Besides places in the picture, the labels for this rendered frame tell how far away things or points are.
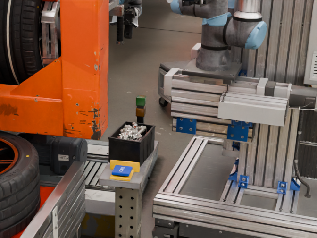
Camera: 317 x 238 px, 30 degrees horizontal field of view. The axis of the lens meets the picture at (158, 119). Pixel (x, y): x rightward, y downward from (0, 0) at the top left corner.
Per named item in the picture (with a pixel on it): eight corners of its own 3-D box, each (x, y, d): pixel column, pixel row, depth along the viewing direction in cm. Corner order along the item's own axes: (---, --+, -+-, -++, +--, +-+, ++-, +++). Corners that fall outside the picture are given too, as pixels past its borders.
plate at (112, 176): (114, 170, 239) (114, 168, 239) (133, 172, 238) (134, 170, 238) (109, 179, 232) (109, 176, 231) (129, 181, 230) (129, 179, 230)
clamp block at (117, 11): (107, 13, 310) (107, 3, 308) (124, 14, 309) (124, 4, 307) (104, 15, 306) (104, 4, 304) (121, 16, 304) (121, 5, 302)
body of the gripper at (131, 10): (120, 9, 319) (124, 5, 330) (119, 25, 323) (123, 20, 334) (133, 11, 318) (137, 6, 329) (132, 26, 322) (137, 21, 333)
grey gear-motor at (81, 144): (11, 180, 307) (7, 117, 294) (89, 189, 301) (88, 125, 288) (-4, 197, 290) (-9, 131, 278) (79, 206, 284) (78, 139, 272)
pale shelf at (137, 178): (122, 142, 273) (122, 137, 271) (158, 146, 270) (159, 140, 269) (98, 185, 233) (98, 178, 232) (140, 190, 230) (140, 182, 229)
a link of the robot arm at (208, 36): (208, 38, 257) (211, 7, 252) (237, 44, 250) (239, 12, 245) (195, 44, 247) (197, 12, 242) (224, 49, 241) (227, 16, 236)
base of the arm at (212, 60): (233, 63, 257) (235, 41, 254) (227, 72, 244) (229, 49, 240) (199, 60, 261) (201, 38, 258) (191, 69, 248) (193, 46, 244)
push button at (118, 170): (115, 169, 238) (115, 164, 237) (132, 171, 237) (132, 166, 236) (111, 177, 232) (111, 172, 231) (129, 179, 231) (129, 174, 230)
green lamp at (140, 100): (137, 103, 265) (137, 94, 263) (145, 104, 264) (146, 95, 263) (135, 106, 261) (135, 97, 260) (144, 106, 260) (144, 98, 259)
